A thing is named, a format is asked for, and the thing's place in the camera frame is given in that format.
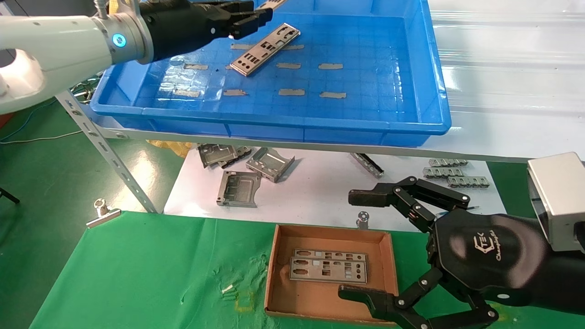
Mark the grey perforated rack post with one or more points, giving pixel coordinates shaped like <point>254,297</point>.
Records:
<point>109,155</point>

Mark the dark metal port bracket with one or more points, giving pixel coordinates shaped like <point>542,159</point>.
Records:
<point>242,151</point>

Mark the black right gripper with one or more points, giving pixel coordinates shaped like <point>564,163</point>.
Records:
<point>484,256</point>

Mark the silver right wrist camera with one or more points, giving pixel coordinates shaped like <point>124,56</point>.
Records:
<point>555,196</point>

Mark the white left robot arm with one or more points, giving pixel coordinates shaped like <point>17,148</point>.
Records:
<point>55,41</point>

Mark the short notched metal strip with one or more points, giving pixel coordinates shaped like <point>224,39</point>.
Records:
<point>441,172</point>
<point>448,162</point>
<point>468,182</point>

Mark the silver binder clip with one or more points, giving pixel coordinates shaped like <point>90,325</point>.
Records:
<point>104,218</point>
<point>363,218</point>

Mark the long silver metal strip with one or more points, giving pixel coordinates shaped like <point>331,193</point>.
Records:
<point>368,165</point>

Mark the silver sheet metal bracket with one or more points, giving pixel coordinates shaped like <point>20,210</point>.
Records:
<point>237,189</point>
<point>215,155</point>
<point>269,162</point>

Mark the white sheet under parts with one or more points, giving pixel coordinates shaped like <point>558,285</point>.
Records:
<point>320,192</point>

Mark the blue plastic tray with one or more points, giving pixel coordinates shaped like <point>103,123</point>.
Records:
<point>365,114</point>

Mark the green table cloth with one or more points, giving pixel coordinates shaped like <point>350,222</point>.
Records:
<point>137,274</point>

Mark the shallow cardboard box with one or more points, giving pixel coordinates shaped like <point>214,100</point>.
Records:
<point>283,297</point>

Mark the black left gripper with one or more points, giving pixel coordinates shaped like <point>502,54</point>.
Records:
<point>183,25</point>

